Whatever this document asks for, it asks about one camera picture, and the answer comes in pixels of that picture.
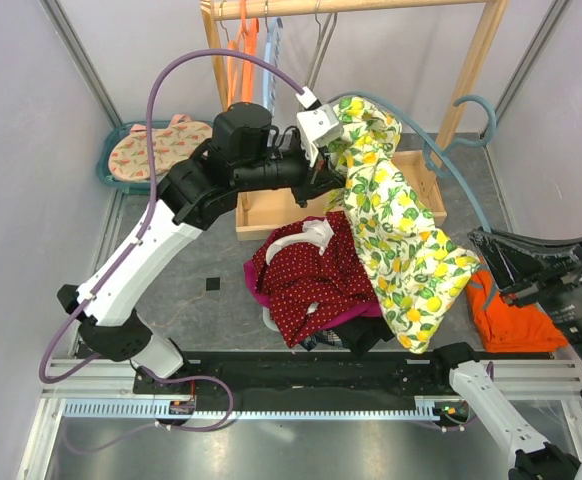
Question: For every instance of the lemon print garment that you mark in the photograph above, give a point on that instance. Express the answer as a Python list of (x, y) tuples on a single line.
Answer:
[(401, 240)]

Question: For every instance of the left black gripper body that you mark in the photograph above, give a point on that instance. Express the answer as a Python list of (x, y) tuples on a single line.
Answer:
[(306, 191)]

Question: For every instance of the orange cloth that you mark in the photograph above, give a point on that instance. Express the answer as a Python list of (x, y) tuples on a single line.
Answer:
[(507, 329)]

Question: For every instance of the magenta skirt grey lining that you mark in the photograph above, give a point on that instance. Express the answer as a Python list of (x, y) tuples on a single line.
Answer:
[(365, 310)]

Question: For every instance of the teal laundry basket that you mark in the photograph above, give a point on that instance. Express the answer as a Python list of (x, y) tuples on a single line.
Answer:
[(102, 170)]

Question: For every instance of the white cable duct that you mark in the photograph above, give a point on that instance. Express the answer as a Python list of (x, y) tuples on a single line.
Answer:
[(165, 409)]

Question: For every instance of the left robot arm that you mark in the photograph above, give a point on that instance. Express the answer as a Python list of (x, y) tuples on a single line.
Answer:
[(238, 157)]

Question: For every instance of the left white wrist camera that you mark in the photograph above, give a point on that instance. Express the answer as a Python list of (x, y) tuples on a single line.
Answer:
[(318, 125)]

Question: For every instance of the black pleated skirt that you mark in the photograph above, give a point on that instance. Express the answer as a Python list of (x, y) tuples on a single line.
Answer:
[(359, 335)]

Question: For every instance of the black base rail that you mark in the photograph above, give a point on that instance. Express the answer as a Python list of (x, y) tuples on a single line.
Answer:
[(322, 379)]

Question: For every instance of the slate blue hanger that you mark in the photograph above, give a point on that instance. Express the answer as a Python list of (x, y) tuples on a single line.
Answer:
[(446, 160)]

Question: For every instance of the red polka dot skirt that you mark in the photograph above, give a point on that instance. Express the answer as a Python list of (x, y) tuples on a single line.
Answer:
[(311, 272)]

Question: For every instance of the wooden clothes rack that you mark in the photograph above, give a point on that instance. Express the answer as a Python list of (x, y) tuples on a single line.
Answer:
[(258, 214)]

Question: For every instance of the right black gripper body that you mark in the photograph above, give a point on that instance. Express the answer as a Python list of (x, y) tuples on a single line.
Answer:
[(552, 288)]

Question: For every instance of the navy plaid skirt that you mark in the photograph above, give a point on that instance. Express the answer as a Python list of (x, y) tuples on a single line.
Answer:
[(327, 338)]

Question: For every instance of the orange plastic hanger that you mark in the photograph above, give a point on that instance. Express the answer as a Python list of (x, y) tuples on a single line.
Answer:
[(236, 44)]

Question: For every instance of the grey hanger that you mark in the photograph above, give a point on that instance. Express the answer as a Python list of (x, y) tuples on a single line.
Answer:
[(326, 30)]

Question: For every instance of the floral pink cloth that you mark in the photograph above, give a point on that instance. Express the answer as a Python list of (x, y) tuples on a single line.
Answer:
[(176, 142)]

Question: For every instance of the small black floor square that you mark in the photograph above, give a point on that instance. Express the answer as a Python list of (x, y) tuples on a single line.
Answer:
[(213, 283)]

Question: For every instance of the white perforated basket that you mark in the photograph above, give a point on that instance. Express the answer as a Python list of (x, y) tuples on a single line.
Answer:
[(267, 319)]

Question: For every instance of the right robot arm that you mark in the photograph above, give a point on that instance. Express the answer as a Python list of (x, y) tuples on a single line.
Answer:
[(530, 455)]

